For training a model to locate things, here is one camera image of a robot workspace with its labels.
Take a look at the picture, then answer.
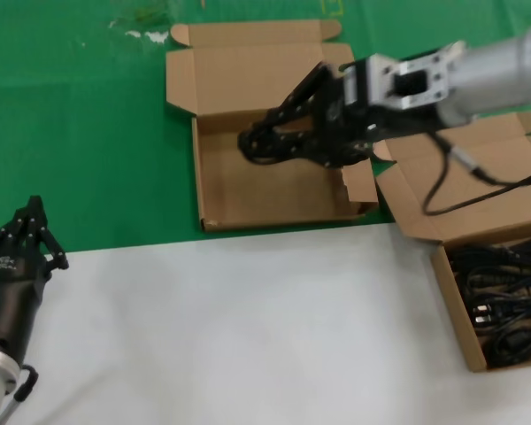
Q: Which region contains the green table cloth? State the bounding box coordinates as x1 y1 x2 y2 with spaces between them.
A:
0 0 531 257

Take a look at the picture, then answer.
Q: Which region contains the open cardboard box with holes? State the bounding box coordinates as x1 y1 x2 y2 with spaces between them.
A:
165 19 380 234

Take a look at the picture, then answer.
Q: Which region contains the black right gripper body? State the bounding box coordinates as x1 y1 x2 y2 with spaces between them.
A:
312 59 381 152

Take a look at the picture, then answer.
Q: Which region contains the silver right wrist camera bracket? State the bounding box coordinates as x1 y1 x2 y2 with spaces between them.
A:
366 41 466 112

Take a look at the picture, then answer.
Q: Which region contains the open cardboard box of cables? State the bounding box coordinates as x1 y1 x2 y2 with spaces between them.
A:
371 110 531 374

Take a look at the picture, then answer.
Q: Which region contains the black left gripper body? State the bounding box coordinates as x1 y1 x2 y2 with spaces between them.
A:
0 246 53 365

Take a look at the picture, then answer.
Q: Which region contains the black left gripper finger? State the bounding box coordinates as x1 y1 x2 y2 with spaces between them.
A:
29 195 70 272
0 195 38 251

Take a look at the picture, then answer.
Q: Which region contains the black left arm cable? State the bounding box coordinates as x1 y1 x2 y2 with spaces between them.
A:
0 364 41 425

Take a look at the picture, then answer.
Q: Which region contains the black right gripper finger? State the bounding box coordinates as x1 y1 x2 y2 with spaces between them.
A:
247 135 369 170
237 61 340 154

